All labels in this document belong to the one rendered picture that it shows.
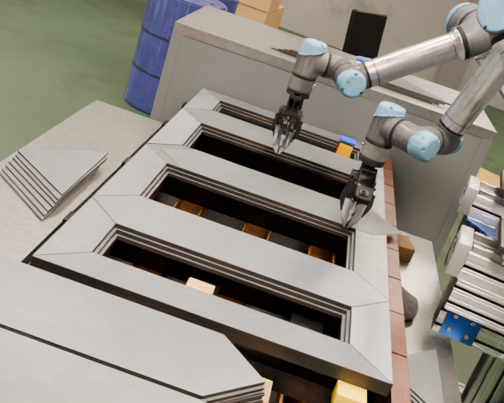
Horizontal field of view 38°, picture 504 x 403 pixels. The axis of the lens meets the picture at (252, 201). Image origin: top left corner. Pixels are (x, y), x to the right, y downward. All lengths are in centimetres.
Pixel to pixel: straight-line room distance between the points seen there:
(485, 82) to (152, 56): 337
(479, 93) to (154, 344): 107
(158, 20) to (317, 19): 532
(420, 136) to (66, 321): 100
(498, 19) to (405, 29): 815
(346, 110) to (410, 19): 703
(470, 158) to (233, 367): 183
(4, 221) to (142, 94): 339
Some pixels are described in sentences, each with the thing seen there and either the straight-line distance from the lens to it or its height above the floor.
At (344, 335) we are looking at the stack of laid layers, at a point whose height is 83.
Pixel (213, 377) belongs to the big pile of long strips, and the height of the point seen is 85.
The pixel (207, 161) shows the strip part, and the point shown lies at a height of 85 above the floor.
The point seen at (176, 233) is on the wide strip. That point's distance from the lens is 170.
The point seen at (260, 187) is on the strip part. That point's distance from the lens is 210.
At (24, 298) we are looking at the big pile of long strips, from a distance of 135.
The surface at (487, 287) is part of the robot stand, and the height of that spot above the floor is 91.
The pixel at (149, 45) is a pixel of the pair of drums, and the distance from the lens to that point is 503.
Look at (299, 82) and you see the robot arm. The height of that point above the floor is 114.
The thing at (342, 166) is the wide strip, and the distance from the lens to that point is 252.
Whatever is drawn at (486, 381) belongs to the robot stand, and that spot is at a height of 54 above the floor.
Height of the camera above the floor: 161
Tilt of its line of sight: 23 degrees down
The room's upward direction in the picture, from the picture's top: 19 degrees clockwise
